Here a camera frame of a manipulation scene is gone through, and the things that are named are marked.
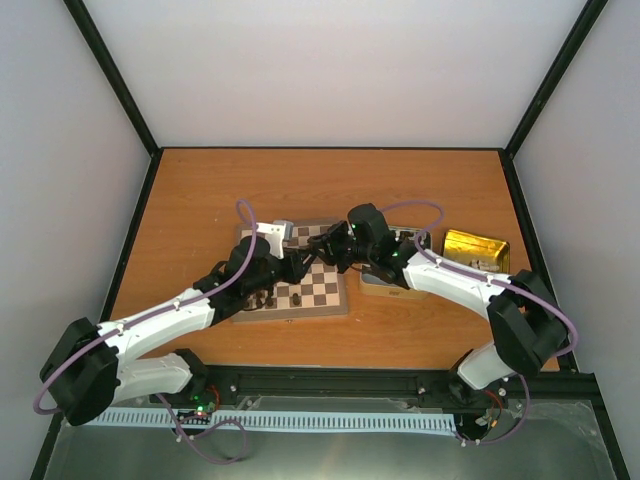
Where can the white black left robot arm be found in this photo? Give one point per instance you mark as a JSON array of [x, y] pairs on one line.
[[94, 366]]

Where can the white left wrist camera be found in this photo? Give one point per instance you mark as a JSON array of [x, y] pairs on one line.
[[277, 234]]

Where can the silver tin tray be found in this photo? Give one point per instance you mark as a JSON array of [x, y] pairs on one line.
[[373, 286]]

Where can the white chess pieces pile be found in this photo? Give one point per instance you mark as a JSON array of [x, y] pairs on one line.
[[485, 266]]

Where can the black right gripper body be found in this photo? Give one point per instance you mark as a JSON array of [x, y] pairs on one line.
[[343, 251]]

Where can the small electronics board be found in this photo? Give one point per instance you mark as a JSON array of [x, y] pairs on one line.
[[207, 403]]

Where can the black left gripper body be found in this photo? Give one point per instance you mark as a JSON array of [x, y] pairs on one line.
[[293, 273]]

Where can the dark chess pieces pile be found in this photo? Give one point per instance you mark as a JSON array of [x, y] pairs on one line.
[[405, 235]]

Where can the black aluminium frame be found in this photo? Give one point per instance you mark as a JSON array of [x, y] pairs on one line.
[[329, 159]]

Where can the wooden chessboard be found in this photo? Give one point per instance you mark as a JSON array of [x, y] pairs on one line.
[[322, 292]]

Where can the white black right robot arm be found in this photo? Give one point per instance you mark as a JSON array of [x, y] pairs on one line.
[[527, 326]]

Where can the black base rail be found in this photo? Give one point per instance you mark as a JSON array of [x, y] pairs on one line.
[[431, 389]]

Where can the gold tin tray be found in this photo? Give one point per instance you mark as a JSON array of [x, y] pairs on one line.
[[463, 247]]

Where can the light blue cable duct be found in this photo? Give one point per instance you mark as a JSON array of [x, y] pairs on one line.
[[281, 421]]

